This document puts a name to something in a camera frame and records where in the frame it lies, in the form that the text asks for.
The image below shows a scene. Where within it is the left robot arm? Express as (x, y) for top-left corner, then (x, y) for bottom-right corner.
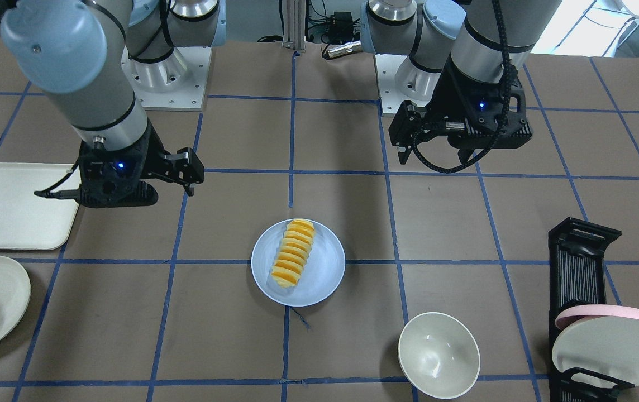
(360, 1), (560, 173)

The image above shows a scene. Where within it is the aluminium frame post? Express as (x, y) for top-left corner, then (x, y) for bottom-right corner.
(280, 0), (308, 54)

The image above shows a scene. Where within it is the light blue plate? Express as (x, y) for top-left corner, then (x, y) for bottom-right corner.
(251, 219), (345, 307)

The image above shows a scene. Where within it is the cream bowl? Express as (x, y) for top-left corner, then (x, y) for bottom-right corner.
(398, 312), (482, 400)

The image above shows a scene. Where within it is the cream rectangular tray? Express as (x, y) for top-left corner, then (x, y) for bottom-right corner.
(0, 162), (79, 250)

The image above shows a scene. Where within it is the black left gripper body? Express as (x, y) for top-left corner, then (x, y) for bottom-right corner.
(434, 58), (532, 162)

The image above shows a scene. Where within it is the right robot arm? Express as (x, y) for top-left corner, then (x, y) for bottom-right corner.
(0, 1), (227, 208)

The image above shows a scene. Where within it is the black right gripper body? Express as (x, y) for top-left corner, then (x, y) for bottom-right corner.
(77, 123), (160, 208)

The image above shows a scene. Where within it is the pink plate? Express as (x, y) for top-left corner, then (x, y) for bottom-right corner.
(554, 304), (639, 330)

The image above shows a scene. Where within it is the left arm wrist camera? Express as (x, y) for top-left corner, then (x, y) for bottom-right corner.
(389, 100), (436, 165)

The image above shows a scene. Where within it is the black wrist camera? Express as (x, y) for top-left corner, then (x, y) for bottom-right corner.
(160, 147), (204, 197)

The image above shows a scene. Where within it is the sliced yellow bread loaf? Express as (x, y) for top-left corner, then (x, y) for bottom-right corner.
(270, 219), (316, 289)

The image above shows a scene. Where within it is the cream plate in rack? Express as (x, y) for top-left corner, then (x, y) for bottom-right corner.
(552, 316), (639, 386)

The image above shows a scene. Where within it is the black dish rack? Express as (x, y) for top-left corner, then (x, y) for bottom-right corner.
(549, 217), (634, 401)

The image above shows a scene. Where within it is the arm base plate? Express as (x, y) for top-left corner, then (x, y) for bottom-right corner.
(375, 54), (441, 117)
(121, 47), (213, 112)

